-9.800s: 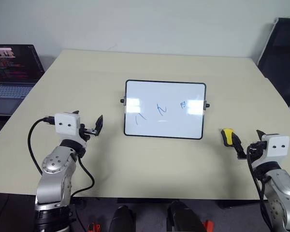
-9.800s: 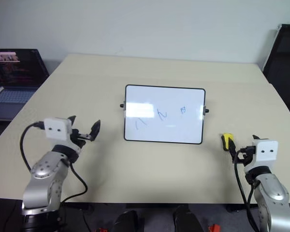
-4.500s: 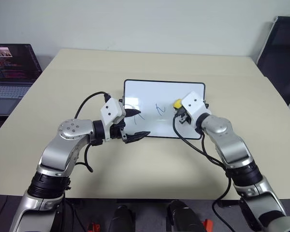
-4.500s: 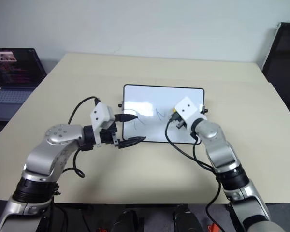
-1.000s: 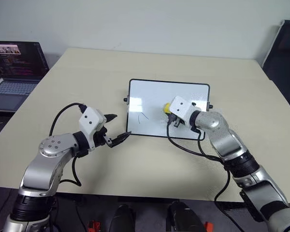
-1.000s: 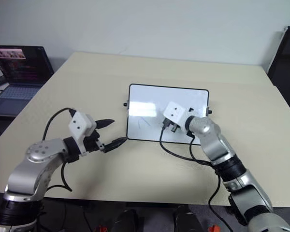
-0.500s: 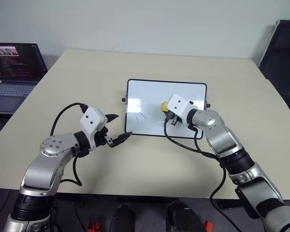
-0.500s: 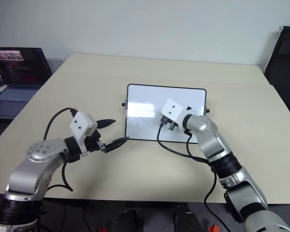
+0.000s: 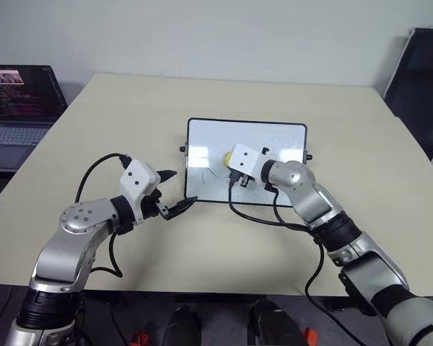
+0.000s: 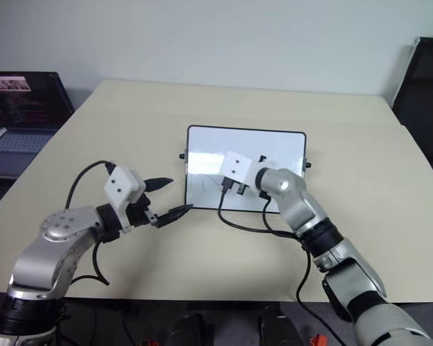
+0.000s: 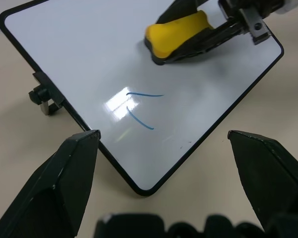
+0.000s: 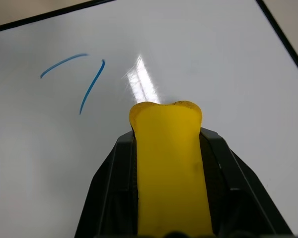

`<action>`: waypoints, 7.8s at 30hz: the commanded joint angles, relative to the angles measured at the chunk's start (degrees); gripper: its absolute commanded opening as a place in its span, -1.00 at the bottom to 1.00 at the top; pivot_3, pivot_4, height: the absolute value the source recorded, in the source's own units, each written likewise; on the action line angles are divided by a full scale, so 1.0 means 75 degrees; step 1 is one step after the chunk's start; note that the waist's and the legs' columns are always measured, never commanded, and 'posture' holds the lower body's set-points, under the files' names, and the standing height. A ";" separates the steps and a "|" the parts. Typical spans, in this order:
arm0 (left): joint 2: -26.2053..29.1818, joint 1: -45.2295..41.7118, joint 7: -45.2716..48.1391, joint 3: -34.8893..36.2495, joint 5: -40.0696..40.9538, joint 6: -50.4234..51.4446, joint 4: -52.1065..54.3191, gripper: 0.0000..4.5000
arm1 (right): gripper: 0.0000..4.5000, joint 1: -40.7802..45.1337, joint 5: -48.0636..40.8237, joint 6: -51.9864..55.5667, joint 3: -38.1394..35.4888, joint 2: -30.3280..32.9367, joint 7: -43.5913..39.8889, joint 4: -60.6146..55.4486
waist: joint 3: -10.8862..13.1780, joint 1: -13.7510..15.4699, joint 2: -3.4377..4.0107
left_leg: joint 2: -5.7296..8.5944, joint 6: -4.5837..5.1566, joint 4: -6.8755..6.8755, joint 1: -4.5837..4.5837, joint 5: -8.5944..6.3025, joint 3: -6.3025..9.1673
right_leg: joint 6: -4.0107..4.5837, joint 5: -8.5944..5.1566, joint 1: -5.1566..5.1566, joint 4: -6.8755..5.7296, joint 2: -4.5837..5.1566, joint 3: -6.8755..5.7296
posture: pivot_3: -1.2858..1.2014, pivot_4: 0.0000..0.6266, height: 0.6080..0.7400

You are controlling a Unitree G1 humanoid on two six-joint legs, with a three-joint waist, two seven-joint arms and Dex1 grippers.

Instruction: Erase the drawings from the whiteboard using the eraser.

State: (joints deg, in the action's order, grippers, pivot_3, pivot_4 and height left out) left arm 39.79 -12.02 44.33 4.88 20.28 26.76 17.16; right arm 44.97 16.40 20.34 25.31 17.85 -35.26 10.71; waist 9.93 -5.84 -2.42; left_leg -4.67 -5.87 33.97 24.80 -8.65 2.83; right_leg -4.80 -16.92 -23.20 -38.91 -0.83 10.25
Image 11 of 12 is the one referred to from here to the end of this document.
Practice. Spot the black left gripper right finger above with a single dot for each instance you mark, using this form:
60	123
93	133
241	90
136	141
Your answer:
270	178

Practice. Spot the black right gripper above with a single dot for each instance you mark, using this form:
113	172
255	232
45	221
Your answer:
250	15

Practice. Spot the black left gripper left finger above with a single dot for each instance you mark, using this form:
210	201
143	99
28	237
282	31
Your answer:
52	188

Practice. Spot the yellow eraser with black felt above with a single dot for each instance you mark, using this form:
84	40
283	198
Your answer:
173	34

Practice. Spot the black framed whiteboard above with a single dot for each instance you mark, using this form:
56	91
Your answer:
89	62

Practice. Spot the black whiteboard stand bracket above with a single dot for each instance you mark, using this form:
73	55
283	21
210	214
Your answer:
43	93

